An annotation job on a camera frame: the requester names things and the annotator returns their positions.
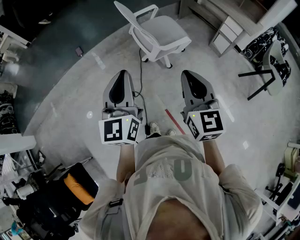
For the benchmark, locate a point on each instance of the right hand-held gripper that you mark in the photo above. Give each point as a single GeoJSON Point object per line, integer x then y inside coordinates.
{"type": "Point", "coordinates": [211, 124]}

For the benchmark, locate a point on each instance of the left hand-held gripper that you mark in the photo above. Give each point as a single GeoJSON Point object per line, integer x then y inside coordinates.
{"type": "Point", "coordinates": [112, 131]}

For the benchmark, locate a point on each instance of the person's right forearm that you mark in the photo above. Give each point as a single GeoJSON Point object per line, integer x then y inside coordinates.
{"type": "Point", "coordinates": [212, 154]}

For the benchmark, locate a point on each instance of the person's left forearm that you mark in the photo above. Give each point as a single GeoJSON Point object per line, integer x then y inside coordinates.
{"type": "Point", "coordinates": [125, 159]}

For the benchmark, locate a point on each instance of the grey chair with black legs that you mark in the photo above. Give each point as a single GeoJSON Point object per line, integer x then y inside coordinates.
{"type": "Point", "coordinates": [275, 65]}

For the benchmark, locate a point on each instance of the curved wooden reception desk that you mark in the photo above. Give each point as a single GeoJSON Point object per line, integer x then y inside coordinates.
{"type": "Point", "coordinates": [246, 16]}

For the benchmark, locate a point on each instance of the red floor tape strip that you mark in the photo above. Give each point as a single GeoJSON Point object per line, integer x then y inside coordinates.
{"type": "Point", "coordinates": [174, 122]}

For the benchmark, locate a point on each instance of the black power adapter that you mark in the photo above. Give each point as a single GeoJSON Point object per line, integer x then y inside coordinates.
{"type": "Point", "coordinates": [147, 130]}

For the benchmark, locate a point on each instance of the person's right shoe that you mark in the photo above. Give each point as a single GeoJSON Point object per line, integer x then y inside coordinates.
{"type": "Point", "coordinates": [171, 132]}

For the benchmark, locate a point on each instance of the person's shoe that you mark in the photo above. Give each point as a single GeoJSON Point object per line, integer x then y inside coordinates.
{"type": "Point", "coordinates": [171, 132]}
{"type": "Point", "coordinates": [45, 21]}
{"type": "Point", "coordinates": [154, 127]}

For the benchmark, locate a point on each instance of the person's left shoe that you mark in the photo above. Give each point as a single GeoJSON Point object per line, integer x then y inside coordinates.
{"type": "Point", "coordinates": [154, 127]}

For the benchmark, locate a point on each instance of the dark smartphone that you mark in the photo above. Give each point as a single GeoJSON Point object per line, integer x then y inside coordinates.
{"type": "Point", "coordinates": [79, 51]}

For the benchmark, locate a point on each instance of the black white patterned cushion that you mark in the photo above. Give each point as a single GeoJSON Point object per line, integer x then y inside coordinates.
{"type": "Point", "coordinates": [260, 44]}
{"type": "Point", "coordinates": [7, 114]}

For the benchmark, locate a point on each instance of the person's beige shirt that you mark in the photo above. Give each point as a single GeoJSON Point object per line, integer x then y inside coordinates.
{"type": "Point", "coordinates": [168, 168]}

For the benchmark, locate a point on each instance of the white shelf board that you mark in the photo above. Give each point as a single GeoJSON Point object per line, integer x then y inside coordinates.
{"type": "Point", "coordinates": [16, 144]}

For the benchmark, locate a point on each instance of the black and orange backpack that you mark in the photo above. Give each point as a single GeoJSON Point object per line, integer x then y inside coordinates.
{"type": "Point", "coordinates": [58, 199]}

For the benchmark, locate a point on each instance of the white table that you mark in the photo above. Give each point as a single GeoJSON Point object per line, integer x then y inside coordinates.
{"type": "Point", "coordinates": [11, 38]}

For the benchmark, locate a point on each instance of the black folding stand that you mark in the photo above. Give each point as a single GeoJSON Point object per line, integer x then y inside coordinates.
{"type": "Point", "coordinates": [279, 185]}

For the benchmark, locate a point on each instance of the white paper roll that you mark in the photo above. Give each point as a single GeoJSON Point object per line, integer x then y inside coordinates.
{"type": "Point", "coordinates": [25, 191]}

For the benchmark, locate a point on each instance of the white shelf unit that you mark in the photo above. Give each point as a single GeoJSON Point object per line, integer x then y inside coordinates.
{"type": "Point", "coordinates": [281, 211]}

